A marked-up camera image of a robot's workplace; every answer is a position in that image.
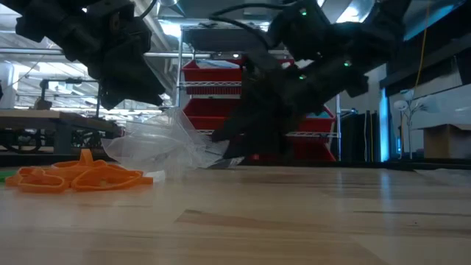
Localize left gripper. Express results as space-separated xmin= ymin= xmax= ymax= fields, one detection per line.
xmin=14 ymin=7 xmax=166 ymax=110

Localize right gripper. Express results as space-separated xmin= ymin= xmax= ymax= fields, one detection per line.
xmin=211 ymin=54 xmax=369 ymax=159

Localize orange rubber bands heap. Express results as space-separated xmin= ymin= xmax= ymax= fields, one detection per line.
xmin=5 ymin=149 xmax=155 ymax=194

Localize red plastic bin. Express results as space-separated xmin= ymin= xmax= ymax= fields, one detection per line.
xmin=183 ymin=58 xmax=244 ymax=96
xmin=183 ymin=97 xmax=242 ymax=133
xmin=294 ymin=106 xmax=336 ymax=134
xmin=290 ymin=138 xmax=336 ymax=162

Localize white folded cloth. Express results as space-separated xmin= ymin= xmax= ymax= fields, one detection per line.
xmin=196 ymin=60 xmax=241 ymax=70

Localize black folded panels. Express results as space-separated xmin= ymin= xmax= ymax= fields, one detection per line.
xmin=340 ymin=109 xmax=380 ymax=163

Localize white flower-shaped floor lamp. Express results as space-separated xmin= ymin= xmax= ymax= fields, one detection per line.
xmin=392 ymin=88 xmax=433 ymax=160

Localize cardboard box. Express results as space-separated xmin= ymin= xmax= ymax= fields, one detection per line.
xmin=422 ymin=124 xmax=471 ymax=160

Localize silver air duct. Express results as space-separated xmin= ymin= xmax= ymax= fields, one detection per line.
xmin=145 ymin=0 xmax=177 ymax=96

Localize chrome wire shelving cart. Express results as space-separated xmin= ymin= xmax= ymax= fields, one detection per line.
xmin=176 ymin=24 xmax=341 ymax=163

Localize black metal stand frame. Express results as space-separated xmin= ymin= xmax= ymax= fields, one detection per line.
xmin=39 ymin=78 xmax=104 ymax=111

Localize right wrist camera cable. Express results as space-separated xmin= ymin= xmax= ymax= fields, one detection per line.
xmin=208 ymin=2 xmax=291 ymax=51

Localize yellow extension cable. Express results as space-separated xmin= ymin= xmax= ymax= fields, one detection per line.
xmin=414 ymin=0 xmax=432 ymax=89

